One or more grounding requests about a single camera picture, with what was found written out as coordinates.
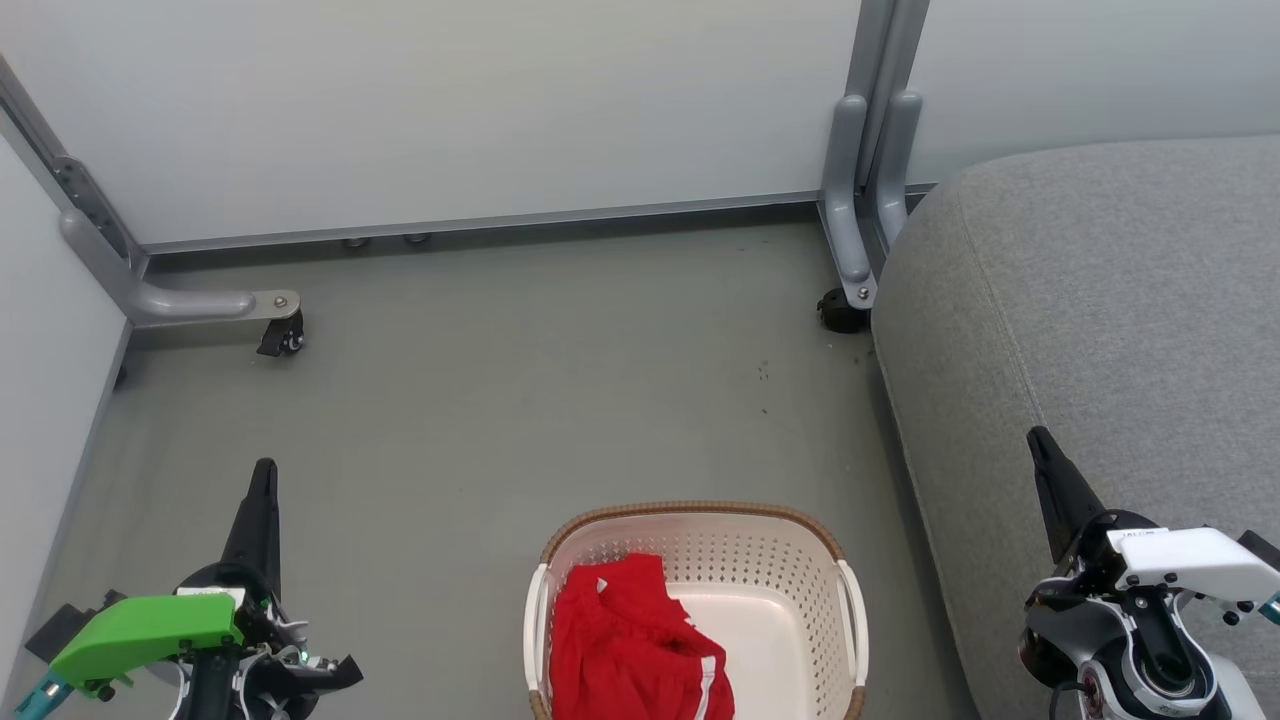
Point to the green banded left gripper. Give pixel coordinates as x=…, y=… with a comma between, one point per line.
x=150, y=625

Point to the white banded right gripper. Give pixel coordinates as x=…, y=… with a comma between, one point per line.
x=1190, y=562

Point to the red shorts with white trim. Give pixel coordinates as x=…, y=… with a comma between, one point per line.
x=620, y=640

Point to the grey fabric sofa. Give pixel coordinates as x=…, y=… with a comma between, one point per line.
x=1100, y=300

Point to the black caster wheel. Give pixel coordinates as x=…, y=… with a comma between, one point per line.
x=283, y=337
x=840, y=313

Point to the grey partition foot with plate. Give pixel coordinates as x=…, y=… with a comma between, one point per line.
x=180, y=303

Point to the white basket with brown rim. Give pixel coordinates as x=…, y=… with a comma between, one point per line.
x=770, y=600

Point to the grey double partition foot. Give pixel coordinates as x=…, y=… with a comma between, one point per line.
x=850, y=200

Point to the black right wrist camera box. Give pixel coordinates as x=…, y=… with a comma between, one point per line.
x=1262, y=550

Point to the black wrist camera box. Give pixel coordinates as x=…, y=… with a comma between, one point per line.
x=1262, y=550
x=55, y=630

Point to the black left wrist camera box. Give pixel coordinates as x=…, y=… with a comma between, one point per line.
x=55, y=630

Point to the grey partition base rail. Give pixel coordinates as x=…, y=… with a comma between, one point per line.
x=480, y=222

